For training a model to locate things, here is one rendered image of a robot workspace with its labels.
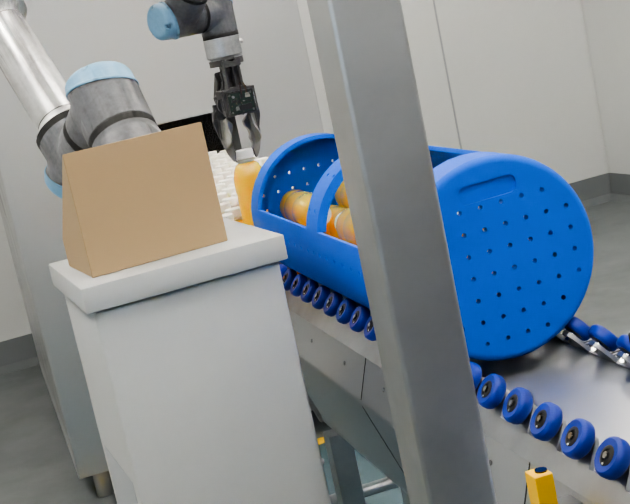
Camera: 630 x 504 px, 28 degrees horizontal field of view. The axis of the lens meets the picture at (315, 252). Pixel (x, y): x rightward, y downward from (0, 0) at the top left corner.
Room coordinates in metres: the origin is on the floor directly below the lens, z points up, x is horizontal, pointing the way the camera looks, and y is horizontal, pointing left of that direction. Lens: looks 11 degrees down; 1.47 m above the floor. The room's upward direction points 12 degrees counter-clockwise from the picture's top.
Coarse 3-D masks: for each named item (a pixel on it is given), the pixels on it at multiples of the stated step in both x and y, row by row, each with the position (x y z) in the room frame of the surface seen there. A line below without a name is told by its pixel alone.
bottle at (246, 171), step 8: (240, 160) 2.63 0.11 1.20; (248, 160) 2.62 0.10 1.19; (240, 168) 2.62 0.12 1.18; (248, 168) 2.61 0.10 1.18; (256, 168) 2.62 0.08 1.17; (240, 176) 2.61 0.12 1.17; (248, 176) 2.61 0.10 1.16; (256, 176) 2.61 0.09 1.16; (240, 184) 2.61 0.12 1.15; (248, 184) 2.61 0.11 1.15; (240, 192) 2.62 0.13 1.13; (248, 192) 2.61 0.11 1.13; (240, 200) 2.62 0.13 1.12; (248, 200) 2.61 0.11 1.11; (240, 208) 2.63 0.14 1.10; (248, 208) 2.61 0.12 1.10; (248, 216) 2.61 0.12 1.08; (248, 224) 2.62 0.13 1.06
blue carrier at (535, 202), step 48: (288, 144) 2.46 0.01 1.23; (480, 192) 1.66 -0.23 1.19; (528, 192) 1.68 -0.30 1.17; (288, 240) 2.21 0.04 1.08; (336, 240) 1.92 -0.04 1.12; (480, 240) 1.66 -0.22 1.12; (528, 240) 1.68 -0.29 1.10; (576, 240) 1.69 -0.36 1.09; (336, 288) 2.06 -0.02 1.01; (480, 288) 1.65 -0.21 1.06; (528, 288) 1.67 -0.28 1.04; (576, 288) 1.69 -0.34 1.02; (480, 336) 1.65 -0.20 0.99; (528, 336) 1.67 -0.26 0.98
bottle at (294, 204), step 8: (288, 192) 2.46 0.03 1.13; (296, 192) 2.43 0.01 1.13; (304, 192) 2.40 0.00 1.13; (288, 200) 2.42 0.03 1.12; (296, 200) 2.37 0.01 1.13; (304, 200) 2.34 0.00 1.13; (280, 208) 2.46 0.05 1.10; (288, 208) 2.40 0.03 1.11; (296, 208) 2.35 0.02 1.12; (304, 208) 2.33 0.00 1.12; (288, 216) 2.41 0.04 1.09; (296, 216) 2.35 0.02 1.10; (304, 216) 2.32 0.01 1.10; (304, 224) 2.34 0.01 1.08
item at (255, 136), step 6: (246, 114) 2.65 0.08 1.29; (252, 114) 2.64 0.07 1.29; (246, 120) 2.64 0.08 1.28; (252, 120) 2.62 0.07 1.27; (246, 126) 2.63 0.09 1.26; (252, 126) 2.63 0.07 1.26; (252, 132) 2.64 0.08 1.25; (258, 132) 2.60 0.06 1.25; (252, 138) 2.64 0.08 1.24; (258, 138) 2.62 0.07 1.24; (252, 144) 2.64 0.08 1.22; (258, 144) 2.64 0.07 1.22; (258, 150) 2.64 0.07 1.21
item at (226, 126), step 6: (222, 120) 2.62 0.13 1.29; (222, 126) 2.62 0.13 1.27; (228, 126) 2.60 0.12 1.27; (222, 132) 2.62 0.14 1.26; (228, 132) 2.60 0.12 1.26; (228, 138) 2.60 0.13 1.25; (222, 144) 2.63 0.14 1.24; (228, 144) 2.60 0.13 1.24; (228, 150) 2.62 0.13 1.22; (234, 150) 2.63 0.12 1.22; (234, 156) 2.63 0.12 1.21
